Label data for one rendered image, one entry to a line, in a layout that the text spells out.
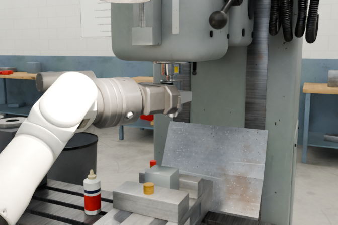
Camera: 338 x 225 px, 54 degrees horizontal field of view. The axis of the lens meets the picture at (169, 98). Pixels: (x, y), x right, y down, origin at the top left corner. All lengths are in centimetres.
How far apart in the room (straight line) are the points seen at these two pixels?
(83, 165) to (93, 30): 373
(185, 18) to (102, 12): 532
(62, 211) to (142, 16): 54
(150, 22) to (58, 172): 210
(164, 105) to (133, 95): 8
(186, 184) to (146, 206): 12
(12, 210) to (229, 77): 76
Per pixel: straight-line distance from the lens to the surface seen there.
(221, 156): 104
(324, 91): 404
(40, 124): 48
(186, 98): 68
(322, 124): 493
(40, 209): 93
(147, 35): 57
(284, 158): 106
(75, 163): 255
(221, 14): 54
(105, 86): 56
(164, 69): 67
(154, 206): 68
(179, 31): 58
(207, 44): 59
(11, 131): 96
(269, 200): 111
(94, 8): 598
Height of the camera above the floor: 133
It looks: 9 degrees down
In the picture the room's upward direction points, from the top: straight up
